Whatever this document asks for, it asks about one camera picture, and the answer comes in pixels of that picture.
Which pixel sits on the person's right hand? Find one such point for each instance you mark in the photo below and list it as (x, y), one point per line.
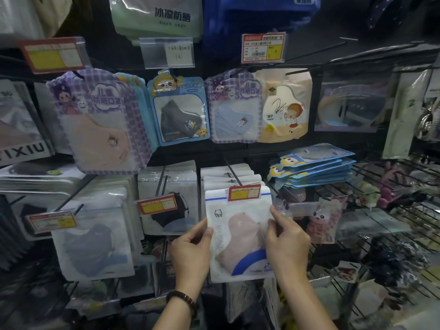
(290, 252)

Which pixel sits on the person's left hand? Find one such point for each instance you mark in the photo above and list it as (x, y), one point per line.
(189, 257)

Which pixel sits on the stack of blue cartoon packets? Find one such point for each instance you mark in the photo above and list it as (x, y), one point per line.
(312, 166)

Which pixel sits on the blue cartoon packet dark mask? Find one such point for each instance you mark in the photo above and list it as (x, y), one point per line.
(178, 116)

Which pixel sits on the cream cartoon girl packet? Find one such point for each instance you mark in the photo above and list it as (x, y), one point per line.
(285, 109)

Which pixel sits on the purple checked packet blue mask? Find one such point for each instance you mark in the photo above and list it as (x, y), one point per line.
(233, 120)

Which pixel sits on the purple checked packet pink mask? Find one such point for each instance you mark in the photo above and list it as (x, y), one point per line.
(99, 140)

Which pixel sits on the row of translucent mask packets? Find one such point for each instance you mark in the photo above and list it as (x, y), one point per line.
(10, 237)

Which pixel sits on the white packet beige mask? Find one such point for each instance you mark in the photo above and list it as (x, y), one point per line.
(48, 116)

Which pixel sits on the grey packet pink mask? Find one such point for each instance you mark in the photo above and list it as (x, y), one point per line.
(19, 130)

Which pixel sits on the pale green mask packet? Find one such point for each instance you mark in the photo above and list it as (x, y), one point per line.
(154, 20)

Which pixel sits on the cream line-drawing mask packet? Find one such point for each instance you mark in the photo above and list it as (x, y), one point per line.
(55, 13)

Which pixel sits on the glossy packet pink mask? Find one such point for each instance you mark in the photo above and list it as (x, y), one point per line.
(17, 17)

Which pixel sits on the cartoon sticker card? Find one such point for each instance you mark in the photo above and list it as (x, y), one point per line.
(345, 271)

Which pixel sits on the red yellow price tag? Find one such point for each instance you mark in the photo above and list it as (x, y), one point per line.
(51, 55)
(157, 205)
(244, 193)

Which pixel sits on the row of clear hanging packets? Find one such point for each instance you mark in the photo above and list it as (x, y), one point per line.
(240, 299)

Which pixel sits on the clear flat packet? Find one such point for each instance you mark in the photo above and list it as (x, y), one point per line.
(367, 223)

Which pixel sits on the green plush toy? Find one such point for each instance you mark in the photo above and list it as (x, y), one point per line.
(367, 195)

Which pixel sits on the pile of dark scrunchies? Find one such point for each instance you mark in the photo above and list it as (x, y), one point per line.
(392, 261)

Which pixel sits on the pink plush toy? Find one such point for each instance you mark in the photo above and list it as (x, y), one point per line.
(392, 185)

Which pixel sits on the white red price tag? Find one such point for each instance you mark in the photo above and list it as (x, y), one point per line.
(51, 222)

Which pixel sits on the clear packet purple trim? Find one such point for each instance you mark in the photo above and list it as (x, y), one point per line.
(354, 106)

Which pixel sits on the pale tall packet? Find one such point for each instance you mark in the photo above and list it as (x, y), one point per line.
(407, 116)

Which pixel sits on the silver keyring bunch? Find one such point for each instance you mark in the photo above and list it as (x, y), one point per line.
(426, 125)

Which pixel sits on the clear holder white paper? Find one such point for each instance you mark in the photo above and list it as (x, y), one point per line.
(167, 53)

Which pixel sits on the white price tag with barcode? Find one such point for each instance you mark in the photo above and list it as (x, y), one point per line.
(263, 48)

